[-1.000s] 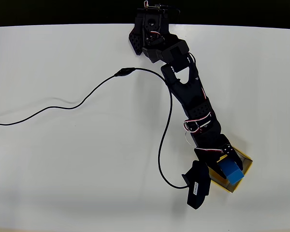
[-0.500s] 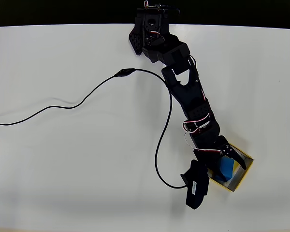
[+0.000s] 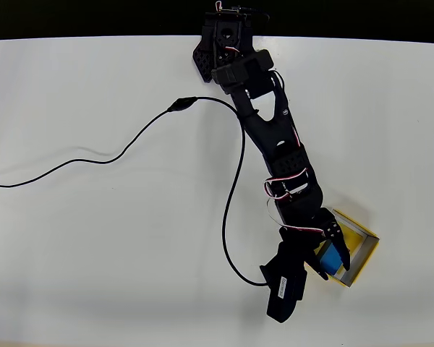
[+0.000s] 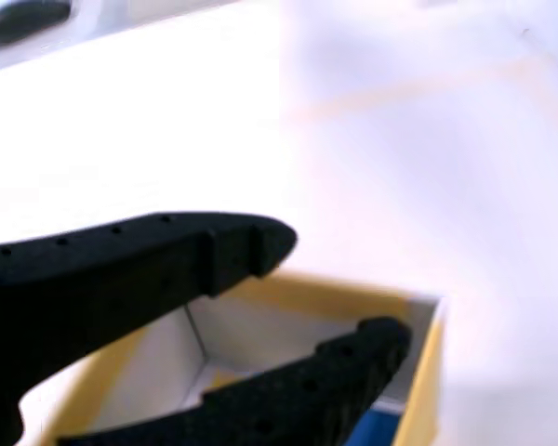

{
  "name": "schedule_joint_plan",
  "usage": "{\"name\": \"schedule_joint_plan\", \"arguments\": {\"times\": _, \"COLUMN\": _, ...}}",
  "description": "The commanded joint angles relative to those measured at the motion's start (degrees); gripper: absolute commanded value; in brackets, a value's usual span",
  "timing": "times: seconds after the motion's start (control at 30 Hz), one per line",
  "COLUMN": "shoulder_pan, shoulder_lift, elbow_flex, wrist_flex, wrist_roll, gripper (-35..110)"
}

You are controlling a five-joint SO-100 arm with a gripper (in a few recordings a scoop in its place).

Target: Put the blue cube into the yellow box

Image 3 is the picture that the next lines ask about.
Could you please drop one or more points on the yellow open box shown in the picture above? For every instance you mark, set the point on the yellow open box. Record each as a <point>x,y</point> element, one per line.
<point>356,238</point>

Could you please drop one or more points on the black webcam on bracket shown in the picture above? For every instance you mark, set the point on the black webcam on bracket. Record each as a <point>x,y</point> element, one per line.
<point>287,285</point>

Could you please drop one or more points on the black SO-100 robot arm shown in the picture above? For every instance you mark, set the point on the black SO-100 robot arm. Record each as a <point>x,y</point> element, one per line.
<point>275,133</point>

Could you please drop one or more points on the blue block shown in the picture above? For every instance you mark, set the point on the blue block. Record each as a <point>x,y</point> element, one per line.
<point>331,261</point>

